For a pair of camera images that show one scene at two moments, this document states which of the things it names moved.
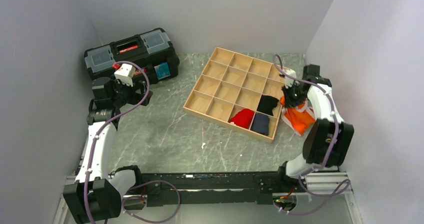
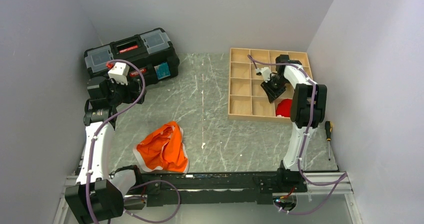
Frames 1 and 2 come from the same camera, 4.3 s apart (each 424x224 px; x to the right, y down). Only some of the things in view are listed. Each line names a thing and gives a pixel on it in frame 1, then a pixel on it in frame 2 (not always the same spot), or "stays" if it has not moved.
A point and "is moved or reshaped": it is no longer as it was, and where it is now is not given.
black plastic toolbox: [151, 49] stays
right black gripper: [288, 102] -> [271, 94]
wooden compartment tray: [231, 82] is moved or reshaped
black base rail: [216, 188] stays
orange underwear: [300, 118] is moved or reshaped
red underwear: [243, 118] -> [284, 108]
